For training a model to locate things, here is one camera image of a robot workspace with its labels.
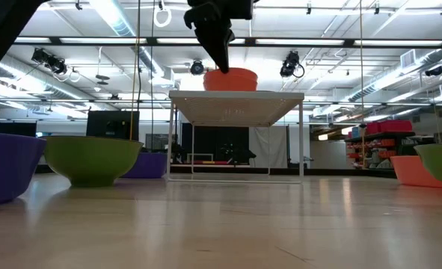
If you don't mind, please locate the white perforated metal rack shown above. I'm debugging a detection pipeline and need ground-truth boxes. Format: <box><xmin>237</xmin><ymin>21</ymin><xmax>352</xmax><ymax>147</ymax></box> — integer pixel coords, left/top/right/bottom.
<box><xmin>166</xmin><ymin>90</ymin><xmax>306</xmax><ymax>184</ymax></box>

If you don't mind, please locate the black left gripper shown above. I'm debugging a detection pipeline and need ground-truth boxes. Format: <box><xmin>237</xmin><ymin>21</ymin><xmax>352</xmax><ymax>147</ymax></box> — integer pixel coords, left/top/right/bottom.
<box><xmin>183</xmin><ymin>0</ymin><xmax>260</xmax><ymax>74</ymax></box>

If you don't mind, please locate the orange mini bowl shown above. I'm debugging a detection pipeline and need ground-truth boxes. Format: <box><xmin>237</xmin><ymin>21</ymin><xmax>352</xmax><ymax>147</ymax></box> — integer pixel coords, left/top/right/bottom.
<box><xmin>203</xmin><ymin>67</ymin><xmax>259</xmax><ymax>81</ymax></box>
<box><xmin>390</xmin><ymin>155</ymin><xmax>442</xmax><ymax>190</ymax></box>
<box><xmin>203</xmin><ymin>76</ymin><xmax>260</xmax><ymax>92</ymax></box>

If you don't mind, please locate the red storage bin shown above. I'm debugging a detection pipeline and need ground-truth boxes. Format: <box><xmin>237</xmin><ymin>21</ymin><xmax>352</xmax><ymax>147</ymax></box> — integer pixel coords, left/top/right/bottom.
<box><xmin>365</xmin><ymin>119</ymin><xmax>414</xmax><ymax>135</ymax></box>

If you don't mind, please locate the black aluminium rig frame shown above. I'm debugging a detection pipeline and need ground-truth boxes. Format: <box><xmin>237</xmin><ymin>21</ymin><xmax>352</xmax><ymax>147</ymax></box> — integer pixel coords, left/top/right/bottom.
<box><xmin>13</xmin><ymin>36</ymin><xmax>442</xmax><ymax>49</ymax></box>

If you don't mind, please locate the silver ceiling duct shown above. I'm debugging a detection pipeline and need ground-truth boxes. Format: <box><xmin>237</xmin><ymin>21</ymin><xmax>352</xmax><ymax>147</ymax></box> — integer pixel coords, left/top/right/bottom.
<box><xmin>89</xmin><ymin>0</ymin><xmax>169</xmax><ymax>83</ymax></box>

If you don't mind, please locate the blue mini bowl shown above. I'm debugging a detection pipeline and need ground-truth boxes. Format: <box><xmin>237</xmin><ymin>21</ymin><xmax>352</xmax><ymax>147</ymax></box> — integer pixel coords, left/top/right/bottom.
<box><xmin>0</xmin><ymin>131</ymin><xmax>47</xmax><ymax>206</ymax></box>
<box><xmin>121</xmin><ymin>151</ymin><xmax>168</xmax><ymax>179</ymax></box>

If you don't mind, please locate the black monitor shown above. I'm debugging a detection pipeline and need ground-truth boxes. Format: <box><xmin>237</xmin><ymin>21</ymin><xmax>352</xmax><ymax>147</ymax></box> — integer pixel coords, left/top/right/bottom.
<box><xmin>85</xmin><ymin>110</ymin><xmax>141</xmax><ymax>141</ymax></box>

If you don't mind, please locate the yellow hanging cable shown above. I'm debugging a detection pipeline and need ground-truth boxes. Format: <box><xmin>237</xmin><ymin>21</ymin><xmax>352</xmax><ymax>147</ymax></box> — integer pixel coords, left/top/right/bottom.
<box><xmin>129</xmin><ymin>0</ymin><xmax>142</xmax><ymax>141</ymax></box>

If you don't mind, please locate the white hanging sheet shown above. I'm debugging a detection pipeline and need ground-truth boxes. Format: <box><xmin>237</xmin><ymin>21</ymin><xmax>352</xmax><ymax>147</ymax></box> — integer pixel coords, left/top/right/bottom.
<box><xmin>248</xmin><ymin>126</ymin><xmax>289</xmax><ymax>169</ymax></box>

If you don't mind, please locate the storage shelf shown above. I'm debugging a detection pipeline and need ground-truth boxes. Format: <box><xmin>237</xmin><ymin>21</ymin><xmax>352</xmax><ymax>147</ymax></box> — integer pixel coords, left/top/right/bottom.
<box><xmin>343</xmin><ymin>119</ymin><xmax>418</xmax><ymax>171</ymax></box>

